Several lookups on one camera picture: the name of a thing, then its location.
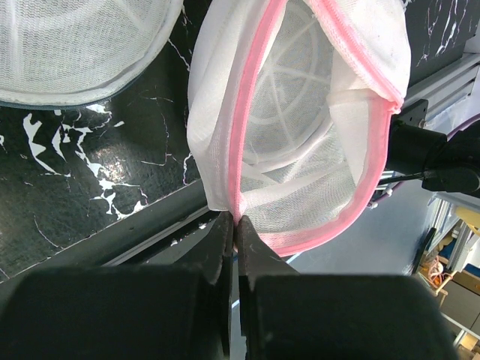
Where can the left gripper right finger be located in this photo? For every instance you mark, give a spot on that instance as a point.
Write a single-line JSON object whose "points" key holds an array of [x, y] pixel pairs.
{"points": [[288, 315]]}

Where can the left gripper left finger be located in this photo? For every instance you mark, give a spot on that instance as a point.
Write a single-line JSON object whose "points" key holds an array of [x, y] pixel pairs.
{"points": [[176, 311]]}

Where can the pink-trimmed mesh laundry bag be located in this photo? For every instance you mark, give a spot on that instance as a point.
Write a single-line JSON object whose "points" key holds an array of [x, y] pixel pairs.
{"points": [[290, 104]]}

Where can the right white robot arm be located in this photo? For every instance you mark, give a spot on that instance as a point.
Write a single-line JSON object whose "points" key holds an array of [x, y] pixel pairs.
{"points": [[443, 163]]}

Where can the grey-trimmed mesh laundry bag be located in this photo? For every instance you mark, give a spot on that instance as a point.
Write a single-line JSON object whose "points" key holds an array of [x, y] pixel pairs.
{"points": [[70, 53]]}

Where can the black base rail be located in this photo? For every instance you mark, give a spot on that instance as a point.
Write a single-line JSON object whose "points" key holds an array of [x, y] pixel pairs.
{"points": [[159, 233]]}

